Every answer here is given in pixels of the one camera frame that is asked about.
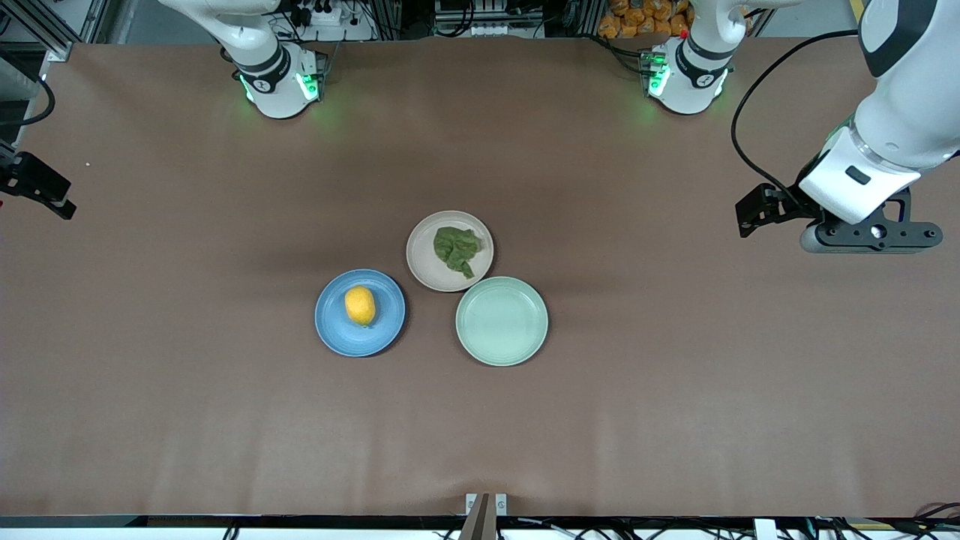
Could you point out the white power strip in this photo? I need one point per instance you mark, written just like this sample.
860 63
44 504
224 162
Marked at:
322 15

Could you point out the metal bracket with wedge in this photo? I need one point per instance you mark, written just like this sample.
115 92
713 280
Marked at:
484 517

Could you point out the green lettuce leaf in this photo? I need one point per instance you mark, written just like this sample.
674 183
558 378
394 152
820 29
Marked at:
456 249

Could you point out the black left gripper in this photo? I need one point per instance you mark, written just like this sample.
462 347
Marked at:
785 204

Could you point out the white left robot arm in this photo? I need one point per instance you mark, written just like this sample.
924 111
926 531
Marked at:
900 112

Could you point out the blue plate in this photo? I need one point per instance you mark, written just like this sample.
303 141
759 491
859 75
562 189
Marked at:
334 322

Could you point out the yellow lemon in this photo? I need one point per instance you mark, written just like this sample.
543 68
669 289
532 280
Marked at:
360 305

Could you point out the white electronics unit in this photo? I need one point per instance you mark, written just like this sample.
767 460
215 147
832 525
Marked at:
487 22

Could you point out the beige plate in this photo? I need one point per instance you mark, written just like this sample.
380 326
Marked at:
424 262

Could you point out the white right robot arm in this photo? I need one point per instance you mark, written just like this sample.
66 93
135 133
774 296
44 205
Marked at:
274 94

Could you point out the pale green plate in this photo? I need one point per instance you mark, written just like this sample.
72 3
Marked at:
501 321

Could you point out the aluminium frame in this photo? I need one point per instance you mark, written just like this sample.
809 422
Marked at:
58 51

